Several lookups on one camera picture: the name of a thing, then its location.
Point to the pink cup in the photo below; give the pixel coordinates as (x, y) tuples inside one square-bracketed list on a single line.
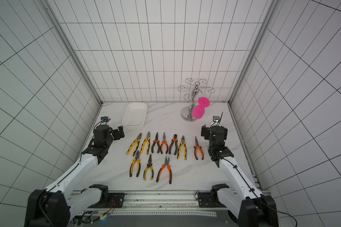
[(198, 112), (204, 102)]

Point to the yellow combination pliers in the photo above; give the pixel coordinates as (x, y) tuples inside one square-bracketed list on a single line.
[(135, 144), (182, 146), (146, 144)]

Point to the dark orange long nose pliers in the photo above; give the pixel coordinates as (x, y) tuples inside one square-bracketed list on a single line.
[(155, 142)]

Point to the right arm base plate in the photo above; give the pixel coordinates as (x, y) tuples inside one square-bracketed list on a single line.
[(207, 199)]

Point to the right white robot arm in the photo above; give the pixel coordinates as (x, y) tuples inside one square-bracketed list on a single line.
[(247, 206)]

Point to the lower pink cup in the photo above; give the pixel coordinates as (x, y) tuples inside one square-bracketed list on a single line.
[(198, 112)]

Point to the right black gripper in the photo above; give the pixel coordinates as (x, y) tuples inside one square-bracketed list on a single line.
[(205, 132)]

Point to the upper pink cup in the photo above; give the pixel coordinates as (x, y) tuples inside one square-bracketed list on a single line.
[(204, 102)]

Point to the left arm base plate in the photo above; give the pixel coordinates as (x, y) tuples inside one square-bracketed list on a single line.
[(114, 200)]

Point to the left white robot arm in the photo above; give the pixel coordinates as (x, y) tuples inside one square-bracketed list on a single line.
[(54, 206)]

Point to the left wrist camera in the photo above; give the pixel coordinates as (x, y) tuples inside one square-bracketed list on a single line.
[(104, 120)]

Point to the small yellow long nose pliers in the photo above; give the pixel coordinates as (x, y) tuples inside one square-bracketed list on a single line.
[(149, 166)]

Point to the chrome cup holder stand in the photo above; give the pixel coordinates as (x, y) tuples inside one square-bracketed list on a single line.
[(195, 87)]

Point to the yellow orange small pliers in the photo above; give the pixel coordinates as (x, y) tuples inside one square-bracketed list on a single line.
[(135, 162)]

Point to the white plastic storage box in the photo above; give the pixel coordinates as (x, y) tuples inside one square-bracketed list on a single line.
[(134, 117)]

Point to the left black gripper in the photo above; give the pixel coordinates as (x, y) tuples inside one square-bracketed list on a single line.
[(118, 136)]

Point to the orange diagonal cutting pliers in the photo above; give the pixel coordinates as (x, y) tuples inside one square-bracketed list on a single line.
[(174, 143)]

